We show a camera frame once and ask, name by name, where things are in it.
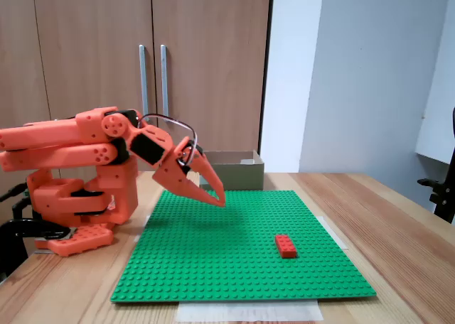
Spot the open cardboard box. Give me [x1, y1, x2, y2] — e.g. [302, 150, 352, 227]
[198, 149, 265, 192]

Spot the green lego baseplate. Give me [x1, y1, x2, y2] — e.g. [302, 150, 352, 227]
[109, 189, 378, 304]

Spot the red lego block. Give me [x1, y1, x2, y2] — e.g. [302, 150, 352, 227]
[274, 234, 299, 259]

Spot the translucent tape strip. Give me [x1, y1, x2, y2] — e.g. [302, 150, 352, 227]
[318, 215, 349, 251]
[176, 300, 324, 323]
[134, 215, 152, 243]

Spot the wooden cabinet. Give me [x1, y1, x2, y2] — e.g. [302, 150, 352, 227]
[0, 0, 274, 174]

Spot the black chair armrest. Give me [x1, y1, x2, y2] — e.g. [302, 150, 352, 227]
[417, 107, 455, 225]

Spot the striped servo cable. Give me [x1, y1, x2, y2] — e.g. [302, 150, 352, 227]
[136, 113, 198, 167]

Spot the metal cabinet handle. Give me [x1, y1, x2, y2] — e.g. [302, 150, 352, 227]
[159, 44, 171, 117]
[138, 44, 150, 118]

